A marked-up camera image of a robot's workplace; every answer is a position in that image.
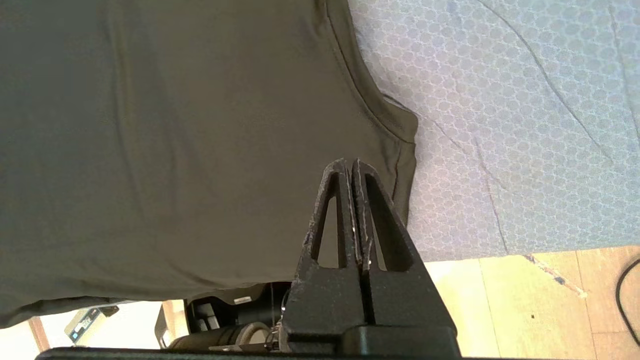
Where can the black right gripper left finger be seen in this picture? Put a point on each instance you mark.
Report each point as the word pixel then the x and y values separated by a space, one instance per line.
pixel 325 300

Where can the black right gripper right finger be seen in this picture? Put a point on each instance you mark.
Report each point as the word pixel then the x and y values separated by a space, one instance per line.
pixel 405 300

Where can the black moon print T-shirt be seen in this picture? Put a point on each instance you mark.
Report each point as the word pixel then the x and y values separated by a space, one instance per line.
pixel 175 150

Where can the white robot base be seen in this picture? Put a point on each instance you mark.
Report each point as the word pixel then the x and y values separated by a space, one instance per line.
pixel 225 320

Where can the blue bed sheet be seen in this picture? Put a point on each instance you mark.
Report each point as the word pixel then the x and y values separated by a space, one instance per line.
pixel 525 125

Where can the small grey labelled device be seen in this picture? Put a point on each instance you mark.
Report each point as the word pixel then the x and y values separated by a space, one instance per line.
pixel 90 322

